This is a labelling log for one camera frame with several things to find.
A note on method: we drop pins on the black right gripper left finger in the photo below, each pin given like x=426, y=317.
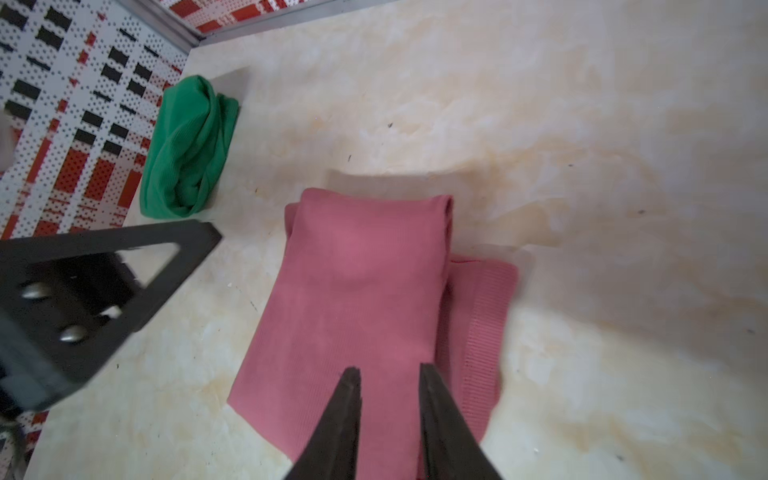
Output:
x=332, y=450

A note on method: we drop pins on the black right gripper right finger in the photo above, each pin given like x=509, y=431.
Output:
x=449, y=449

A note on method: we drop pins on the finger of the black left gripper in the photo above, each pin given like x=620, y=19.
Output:
x=69, y=302

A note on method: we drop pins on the maroon tank top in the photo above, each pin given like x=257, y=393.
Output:
x=374, y=284

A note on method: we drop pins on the green tank top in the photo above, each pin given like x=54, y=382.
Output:
x=188, y=150

